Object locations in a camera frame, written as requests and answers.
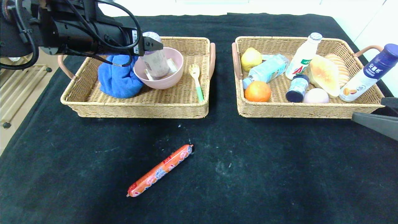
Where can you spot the wooden rolling rack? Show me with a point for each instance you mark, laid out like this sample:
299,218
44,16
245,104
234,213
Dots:
18,87

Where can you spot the small dark blue jar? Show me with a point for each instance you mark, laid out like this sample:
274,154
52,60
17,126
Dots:
297,88

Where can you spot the white milk bottle green label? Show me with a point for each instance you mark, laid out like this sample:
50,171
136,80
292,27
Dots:
303,59

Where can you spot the pale pink round bun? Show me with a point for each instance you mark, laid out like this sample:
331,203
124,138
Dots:
315,96

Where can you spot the orange fruit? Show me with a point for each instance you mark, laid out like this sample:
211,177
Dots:
257,92

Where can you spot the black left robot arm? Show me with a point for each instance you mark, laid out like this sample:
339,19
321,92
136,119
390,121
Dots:
77,34

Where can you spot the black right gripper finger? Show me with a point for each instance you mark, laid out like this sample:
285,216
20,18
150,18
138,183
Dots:
391,103
379,124

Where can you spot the blue cloth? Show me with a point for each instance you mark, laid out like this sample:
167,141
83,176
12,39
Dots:
118,81

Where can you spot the yellow lemon toy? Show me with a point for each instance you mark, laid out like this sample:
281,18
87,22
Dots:
251,59

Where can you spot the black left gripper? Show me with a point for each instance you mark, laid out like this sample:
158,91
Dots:
136,42

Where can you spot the pink bowl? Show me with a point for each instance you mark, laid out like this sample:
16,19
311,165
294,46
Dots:
174,62

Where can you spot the white table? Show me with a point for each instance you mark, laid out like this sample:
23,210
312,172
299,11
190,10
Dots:
186,7

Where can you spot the croissant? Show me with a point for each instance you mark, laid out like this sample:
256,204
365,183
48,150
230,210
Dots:
325,76

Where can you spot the white card box blue logo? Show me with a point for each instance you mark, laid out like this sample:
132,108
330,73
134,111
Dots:
172,67

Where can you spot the striped long bread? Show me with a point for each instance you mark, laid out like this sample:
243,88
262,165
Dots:
343,71

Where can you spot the white bottle with blue cap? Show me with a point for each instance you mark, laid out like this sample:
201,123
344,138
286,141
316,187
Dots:
363,77

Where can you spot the purple garbage bag roll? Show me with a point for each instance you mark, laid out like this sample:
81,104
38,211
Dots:
157,63

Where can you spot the orange sausage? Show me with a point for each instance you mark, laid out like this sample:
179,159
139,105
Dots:
160,170

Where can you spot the water bottle light blue label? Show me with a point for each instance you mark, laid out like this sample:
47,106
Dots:
269,70

